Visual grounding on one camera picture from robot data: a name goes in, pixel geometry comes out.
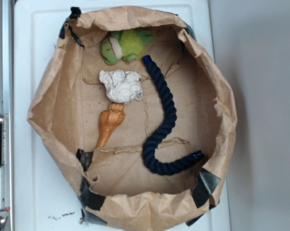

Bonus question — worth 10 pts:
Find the green plush toy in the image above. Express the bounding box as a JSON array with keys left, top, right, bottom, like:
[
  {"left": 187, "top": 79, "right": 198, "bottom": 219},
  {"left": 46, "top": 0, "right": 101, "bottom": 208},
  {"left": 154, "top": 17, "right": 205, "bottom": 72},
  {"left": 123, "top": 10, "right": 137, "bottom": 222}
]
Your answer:
[{"left": 101, "top": 28, "right": 155, "bottom": 65}]

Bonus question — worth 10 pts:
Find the brown paper bag bin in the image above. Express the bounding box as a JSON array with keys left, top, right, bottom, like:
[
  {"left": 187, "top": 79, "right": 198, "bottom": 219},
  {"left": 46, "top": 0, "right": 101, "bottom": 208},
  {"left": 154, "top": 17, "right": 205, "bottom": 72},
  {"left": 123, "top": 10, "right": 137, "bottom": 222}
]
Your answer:
[{"left": 28, "top": 6, "right": 237, "bottom": 231}]

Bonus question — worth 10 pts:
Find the dark blue rope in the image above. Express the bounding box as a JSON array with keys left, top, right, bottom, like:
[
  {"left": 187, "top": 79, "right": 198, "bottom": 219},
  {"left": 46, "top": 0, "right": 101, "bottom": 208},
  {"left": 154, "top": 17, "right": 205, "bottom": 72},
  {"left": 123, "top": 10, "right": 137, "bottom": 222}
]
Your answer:
[{"left": 142, "top": 54, "right": 205, "bottom": 176}]

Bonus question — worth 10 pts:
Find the aluminium rail frame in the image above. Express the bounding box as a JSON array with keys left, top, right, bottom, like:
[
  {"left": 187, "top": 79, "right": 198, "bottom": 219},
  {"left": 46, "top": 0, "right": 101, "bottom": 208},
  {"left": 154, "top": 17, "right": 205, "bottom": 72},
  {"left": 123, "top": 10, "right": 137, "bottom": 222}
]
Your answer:
[{"left": 0, "top": 0, "right": 13, "bottom": 231}]

